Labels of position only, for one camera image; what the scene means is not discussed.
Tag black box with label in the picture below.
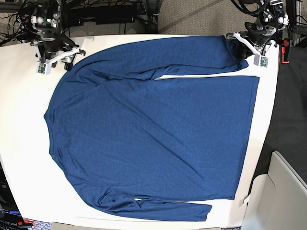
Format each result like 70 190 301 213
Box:
0 182 22 230

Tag blue long-sleeve T-shirt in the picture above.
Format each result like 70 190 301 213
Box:
44 36 259 221

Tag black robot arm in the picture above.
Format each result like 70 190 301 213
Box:
231 0 289 56
18 0 79 75

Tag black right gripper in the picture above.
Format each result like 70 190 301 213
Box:
37 28 75 71

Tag white plastic bin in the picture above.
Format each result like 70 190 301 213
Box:
241 151 307 230

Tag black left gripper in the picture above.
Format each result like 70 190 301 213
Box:
235 23 276 59

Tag red clamp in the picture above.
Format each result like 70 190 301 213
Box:
282 38 290 64

